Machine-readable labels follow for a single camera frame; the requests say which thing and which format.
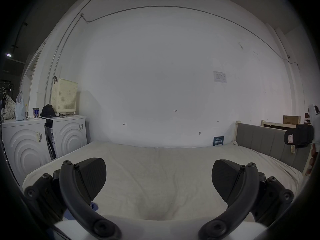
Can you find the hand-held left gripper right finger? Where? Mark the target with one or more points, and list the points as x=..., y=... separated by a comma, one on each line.
x=246, y=201

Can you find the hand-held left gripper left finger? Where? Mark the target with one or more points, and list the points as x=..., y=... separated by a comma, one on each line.
x=75, y=204

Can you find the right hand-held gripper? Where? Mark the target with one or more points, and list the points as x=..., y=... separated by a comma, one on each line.
x=315, y=126

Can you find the person's right hand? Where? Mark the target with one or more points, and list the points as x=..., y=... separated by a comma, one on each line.
x=313, y=159

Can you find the wooden shelf with carton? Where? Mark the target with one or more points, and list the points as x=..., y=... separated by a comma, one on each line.
x=285, y=123

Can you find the grey padded headboard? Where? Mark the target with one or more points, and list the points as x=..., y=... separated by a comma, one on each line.
x=262, y=141

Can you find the dark blue sign card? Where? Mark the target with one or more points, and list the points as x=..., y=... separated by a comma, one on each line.
x=218, y=140

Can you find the white washing machine with basket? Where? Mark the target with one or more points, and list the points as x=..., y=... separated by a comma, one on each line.
x=70, y=136

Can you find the white washing machine with bags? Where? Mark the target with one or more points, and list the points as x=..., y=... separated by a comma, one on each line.
x=22, y=146

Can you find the bed with beige sheet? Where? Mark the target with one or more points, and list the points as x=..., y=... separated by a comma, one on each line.
x=160, y=174

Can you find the white paper notice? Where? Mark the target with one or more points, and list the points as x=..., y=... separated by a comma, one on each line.
x=220, y=76

